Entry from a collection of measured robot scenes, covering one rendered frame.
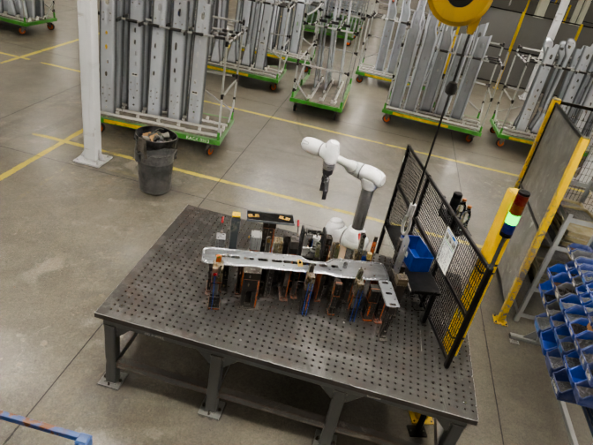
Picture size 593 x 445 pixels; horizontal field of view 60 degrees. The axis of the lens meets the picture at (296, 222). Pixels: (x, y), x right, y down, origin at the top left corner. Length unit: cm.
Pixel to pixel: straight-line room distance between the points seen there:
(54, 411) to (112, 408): 38
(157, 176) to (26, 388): 298
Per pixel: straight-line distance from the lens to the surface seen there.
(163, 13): 766
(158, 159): 618
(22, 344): 458
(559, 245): 541
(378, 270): 391
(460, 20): 130
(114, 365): 404
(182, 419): 397
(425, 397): 355
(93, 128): 696
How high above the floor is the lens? 316
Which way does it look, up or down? 31 degrees down
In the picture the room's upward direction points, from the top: 11 degrees clockwise
